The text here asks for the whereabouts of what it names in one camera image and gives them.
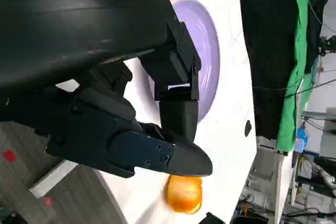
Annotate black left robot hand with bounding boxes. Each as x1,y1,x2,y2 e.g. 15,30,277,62
0,0,213,179

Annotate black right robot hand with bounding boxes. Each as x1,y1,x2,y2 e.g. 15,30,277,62
203,211,226,224

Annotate orange toy bread roll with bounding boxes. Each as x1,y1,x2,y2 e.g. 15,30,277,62
163,174,204,214

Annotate white side panel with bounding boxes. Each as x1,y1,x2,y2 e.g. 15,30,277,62
272,152,292,224

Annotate white pipe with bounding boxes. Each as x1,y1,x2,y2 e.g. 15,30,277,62
316,166,336,190

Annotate blue plastic container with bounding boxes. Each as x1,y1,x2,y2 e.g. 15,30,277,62
296,126,309,152

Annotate green cloth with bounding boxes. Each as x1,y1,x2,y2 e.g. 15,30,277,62
277,0,320,154

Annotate grey cabinet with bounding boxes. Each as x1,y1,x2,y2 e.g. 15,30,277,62
301,107,336,154

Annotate lilac plate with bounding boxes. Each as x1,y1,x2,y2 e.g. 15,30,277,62
146,0,221,124

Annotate white floor bar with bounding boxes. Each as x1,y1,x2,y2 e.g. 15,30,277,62
27,159,79,199

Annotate large black cloth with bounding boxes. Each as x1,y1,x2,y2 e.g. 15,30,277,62
237,0,301,141

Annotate black background machine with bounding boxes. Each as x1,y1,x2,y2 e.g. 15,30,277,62
318,35,336,57

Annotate narrow black cloth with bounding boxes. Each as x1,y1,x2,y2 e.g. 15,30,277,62
304,0,329,76

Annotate thin black cable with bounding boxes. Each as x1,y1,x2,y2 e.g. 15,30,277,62
285,76,336,99

